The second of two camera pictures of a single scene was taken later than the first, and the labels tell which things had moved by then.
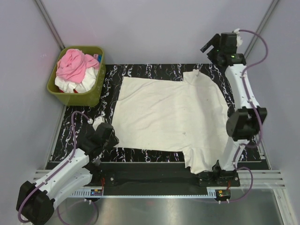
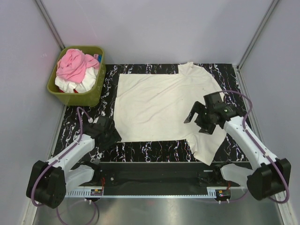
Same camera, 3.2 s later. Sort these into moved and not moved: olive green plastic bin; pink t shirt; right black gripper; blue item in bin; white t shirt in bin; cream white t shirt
Moved: right black gripper; cream white t shirt
Not moved: olive green plastic bin; pink t shirt; white t shirt in bin; blue item in bin
